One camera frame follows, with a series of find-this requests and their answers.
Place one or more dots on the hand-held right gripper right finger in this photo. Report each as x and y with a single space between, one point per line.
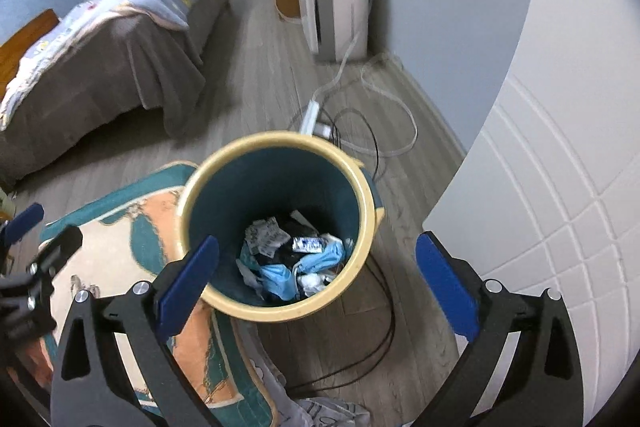
445 287

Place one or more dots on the patterned teal and orange cushion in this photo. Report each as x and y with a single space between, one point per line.
150 227

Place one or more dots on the white panelled door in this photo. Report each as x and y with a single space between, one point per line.
575 207

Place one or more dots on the blue face mask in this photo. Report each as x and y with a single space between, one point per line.
325 259
280 279

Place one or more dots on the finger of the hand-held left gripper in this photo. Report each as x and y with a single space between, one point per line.
60 249
22 223

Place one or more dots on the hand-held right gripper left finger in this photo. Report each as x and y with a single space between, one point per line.
187 287

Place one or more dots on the wooden bed frame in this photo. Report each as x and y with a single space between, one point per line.
25 37

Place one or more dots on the white power strip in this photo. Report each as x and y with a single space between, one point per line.
312 119

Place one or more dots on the teal bin with yellow rim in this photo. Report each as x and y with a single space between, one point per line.
280 177

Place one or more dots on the grey printed cloth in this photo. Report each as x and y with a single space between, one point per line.
290 407

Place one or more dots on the bed with grey blanket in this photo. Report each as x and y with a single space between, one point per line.
100 72

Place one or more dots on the black shipping bag with label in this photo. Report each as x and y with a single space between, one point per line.
265 237

